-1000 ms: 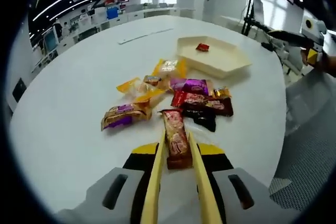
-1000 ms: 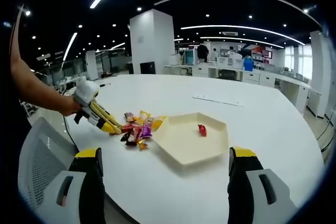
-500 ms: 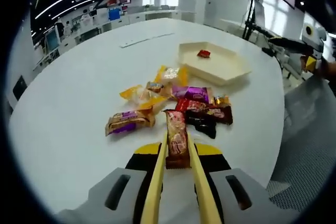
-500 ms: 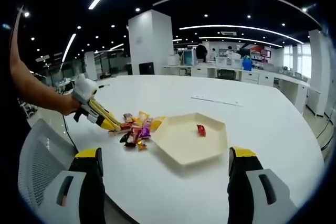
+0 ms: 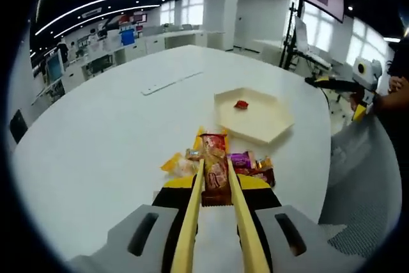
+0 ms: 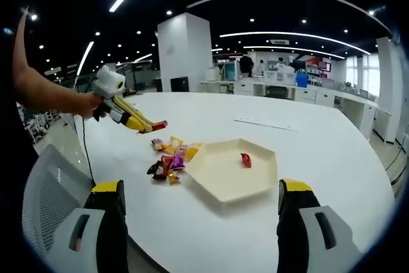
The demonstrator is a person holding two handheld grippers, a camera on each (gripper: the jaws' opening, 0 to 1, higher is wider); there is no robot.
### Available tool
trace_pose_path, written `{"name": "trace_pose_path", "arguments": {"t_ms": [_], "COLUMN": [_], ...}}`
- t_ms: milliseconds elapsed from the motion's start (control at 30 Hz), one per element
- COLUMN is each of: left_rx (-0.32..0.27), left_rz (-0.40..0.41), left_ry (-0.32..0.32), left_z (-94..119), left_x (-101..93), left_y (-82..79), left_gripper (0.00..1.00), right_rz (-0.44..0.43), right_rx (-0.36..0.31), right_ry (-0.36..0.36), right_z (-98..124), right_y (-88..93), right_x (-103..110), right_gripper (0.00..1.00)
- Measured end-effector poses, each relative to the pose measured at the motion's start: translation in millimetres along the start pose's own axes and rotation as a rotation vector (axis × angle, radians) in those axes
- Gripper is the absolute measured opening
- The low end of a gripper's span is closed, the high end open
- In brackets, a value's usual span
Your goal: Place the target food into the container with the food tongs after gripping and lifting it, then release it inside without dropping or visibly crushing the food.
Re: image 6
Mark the purple food bar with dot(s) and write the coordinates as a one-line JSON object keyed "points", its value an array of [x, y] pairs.
{"points": [[178, 161]]}

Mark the yellow food tongs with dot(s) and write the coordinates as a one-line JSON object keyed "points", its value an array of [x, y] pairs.
{"points": [[149, 127]]}

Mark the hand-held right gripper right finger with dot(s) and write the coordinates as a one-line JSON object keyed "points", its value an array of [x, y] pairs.
{"points": [[305, 238]]}

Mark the white mesh office chair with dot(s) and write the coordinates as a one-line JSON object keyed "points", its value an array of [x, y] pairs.
{"points": [[51, 190]]}

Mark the pile of food snacks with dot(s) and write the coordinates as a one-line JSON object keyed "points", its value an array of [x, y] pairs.
{"points": [[166, 161]]}

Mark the pale blue screen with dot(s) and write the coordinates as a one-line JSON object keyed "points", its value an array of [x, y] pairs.
{"points": [[230, 71]]}

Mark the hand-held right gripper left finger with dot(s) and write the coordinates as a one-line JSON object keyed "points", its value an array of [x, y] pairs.
{"points": [[96, 238]]}

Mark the row of white desks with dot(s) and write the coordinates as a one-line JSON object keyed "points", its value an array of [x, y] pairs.
{"points": [[351, 110]]}

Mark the cream hexagonal container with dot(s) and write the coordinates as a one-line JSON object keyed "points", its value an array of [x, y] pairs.
{"points": [[223, 177]]}

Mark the person's left hand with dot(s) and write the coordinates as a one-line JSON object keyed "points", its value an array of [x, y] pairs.
{"points": [[86, 103]]}

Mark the blue box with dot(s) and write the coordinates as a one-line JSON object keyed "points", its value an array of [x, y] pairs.
{"points": [[302, 79]]}

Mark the white square pillar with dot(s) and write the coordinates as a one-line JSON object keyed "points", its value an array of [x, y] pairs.
{"points": [[386, 87], [183, 52]]}

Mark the black cabinet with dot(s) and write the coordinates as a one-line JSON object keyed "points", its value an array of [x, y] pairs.
{"points": [[179, 84]]}

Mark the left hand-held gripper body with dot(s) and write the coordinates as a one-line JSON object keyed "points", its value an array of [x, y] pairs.
{"points": [[107, 81]]}

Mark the red wall poster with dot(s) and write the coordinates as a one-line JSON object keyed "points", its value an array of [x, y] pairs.
{"points": [[319, 62]]}

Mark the cluster of white chairs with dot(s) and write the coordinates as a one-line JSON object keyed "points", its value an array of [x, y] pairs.
{"points": [[38, 126]]}

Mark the small red candy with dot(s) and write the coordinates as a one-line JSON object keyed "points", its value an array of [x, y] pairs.
{"points": [[246, 160]]}

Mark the long red bar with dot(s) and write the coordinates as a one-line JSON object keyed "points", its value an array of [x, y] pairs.
{"points": [[160, 125]]}

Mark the ceiling air vent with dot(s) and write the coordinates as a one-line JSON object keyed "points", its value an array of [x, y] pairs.
{"points": [[279, 42]]}

